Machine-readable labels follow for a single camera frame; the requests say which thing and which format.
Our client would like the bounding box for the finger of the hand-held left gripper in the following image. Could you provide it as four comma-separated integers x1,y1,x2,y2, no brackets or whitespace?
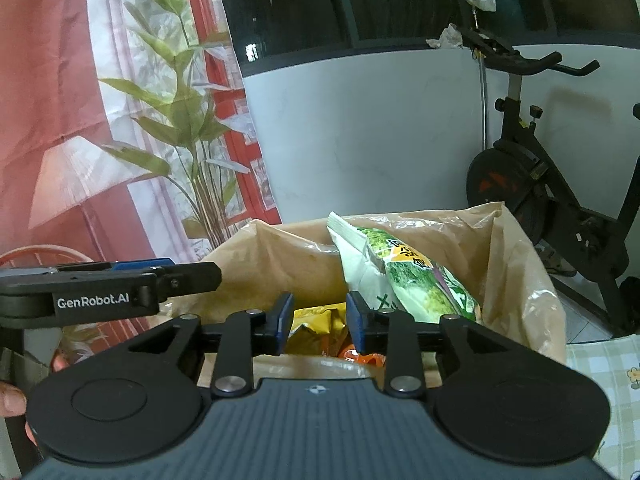
54,258,176,274
158,261,223,307

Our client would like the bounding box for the yellow snack packet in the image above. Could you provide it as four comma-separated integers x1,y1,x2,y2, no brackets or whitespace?
287,306,347,357

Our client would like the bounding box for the person's left hand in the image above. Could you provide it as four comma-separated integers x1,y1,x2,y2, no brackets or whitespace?
0,354,71,448

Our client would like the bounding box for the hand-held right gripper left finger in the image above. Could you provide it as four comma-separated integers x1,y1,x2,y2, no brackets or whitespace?
119,292,296,400

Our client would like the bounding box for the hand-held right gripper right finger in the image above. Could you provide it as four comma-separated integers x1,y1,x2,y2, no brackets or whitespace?
346,290,526,397

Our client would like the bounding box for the printed pink backdrop cloth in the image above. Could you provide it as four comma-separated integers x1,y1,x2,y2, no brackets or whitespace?
0,0,283,376

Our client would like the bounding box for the green snack packet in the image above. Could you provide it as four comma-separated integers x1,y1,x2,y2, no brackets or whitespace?
327,211,484,324

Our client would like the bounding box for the brown paper bag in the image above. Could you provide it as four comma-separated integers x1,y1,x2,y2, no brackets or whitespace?
167,202,567,396

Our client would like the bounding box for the orange snack packet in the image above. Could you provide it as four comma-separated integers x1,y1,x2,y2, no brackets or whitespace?
339,341,387,367

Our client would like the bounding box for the black exercise bike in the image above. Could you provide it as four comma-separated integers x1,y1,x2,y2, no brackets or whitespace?
460,25,640,338

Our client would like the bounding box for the dark window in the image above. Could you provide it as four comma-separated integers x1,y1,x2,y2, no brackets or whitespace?
212,0,640,81

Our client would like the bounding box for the checkered tablecloth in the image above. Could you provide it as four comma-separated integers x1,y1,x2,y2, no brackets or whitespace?
565,332,640,480

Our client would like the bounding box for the thin metal pole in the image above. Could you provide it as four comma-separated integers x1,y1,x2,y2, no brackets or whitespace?
478,55,489,151

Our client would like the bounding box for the crumpled white tissue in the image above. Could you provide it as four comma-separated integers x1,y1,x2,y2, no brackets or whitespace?
426,23,465,51

